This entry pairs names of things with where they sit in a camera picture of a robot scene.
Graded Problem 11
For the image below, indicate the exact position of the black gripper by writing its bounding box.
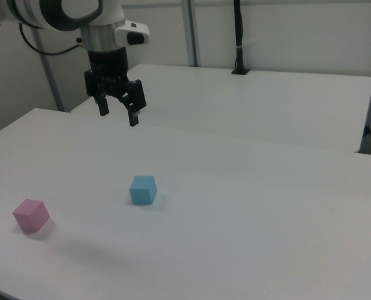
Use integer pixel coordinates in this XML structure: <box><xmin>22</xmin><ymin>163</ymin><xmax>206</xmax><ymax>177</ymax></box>
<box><xmin>84</xmin><ymin>46</ymin><xmax>148</xmax><ymax>128</ymax></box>

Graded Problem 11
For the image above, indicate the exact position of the blue cube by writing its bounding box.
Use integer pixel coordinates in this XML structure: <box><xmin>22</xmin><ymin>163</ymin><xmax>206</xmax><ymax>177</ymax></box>
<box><xmin>129</xmin><ymin>175</ymin><xmax>158</xmax><ymax>206</ymax></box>

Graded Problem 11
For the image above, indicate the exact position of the pink cube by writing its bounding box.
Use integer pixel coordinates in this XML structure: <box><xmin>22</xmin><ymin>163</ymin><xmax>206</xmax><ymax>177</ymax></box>
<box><xmin>12</xmin><ymin>198</ymin><xmax>51</xmax><ymax>234</ymax></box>

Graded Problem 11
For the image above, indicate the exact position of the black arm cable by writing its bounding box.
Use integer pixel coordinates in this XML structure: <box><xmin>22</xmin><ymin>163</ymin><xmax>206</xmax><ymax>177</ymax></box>
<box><xmin>18</xmin><ymin>23</ymin><xmax>86</xmax><ymax>57</ymax></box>

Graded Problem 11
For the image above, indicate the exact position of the grey partition post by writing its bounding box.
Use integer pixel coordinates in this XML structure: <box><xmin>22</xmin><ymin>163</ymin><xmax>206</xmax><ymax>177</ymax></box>
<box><xmin>181</xmin><ymin>0</ymin><xmax>202</xmax><ymax>68</ymax></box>
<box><xmin>31</xmin><ymin>26</ymin><xmax>64</xmax><ymax>113</ymax></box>

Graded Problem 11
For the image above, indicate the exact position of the black camera stand pole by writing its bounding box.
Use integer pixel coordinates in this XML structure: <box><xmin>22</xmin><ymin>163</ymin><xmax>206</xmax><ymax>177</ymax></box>
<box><xmin>231</xmin><ymin>0</ymin><xmax>252</xmax><ymax>76</ymax></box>

